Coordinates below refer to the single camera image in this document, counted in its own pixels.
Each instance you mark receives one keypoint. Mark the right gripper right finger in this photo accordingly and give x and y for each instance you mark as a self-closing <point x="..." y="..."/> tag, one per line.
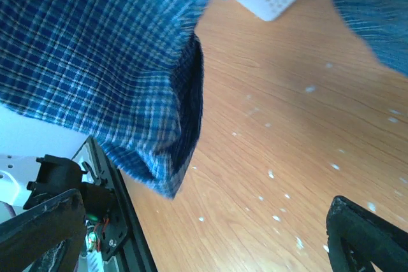
<point x="359" y="240"/>

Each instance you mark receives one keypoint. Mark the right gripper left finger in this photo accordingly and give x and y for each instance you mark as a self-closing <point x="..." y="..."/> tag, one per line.
<point x="47" y="237"/>

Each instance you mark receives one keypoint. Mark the blue plaid shirt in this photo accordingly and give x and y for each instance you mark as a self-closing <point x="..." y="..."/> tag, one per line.
<point x="126" y="72"/>

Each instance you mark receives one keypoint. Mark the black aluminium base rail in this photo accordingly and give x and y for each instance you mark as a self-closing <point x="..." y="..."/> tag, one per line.
<point x="116" y="242"/>

